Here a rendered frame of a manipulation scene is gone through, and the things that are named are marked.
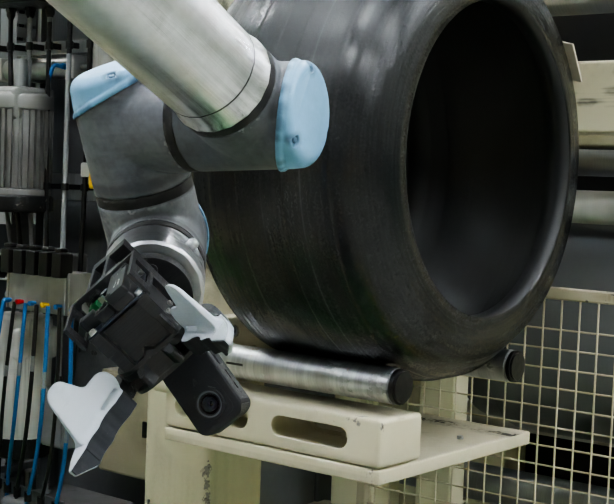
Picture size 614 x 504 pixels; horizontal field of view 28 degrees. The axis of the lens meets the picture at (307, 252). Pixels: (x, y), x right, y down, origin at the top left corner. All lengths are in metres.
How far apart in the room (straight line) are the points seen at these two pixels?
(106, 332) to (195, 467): 0.89
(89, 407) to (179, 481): 0.92
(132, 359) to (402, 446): 0.63
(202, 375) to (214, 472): 0.83
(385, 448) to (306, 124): 0.58
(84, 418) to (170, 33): 0.29
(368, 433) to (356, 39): 0.46
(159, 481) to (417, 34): 0.80
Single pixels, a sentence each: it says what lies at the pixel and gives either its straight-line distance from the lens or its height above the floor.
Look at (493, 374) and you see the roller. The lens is 1.76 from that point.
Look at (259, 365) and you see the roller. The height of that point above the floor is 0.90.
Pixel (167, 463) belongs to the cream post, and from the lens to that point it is 1.88.
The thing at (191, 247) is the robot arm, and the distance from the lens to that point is 1.09.
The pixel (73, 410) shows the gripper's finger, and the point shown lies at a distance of 0.95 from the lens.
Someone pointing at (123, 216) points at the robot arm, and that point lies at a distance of 1.13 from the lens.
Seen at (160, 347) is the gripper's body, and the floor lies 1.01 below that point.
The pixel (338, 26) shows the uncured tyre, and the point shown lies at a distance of 1.45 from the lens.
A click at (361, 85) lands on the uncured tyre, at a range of 1.41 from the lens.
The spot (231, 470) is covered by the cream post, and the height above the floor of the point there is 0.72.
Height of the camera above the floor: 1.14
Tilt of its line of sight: 3 degrees down
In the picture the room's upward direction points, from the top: 2 degrees clockwise
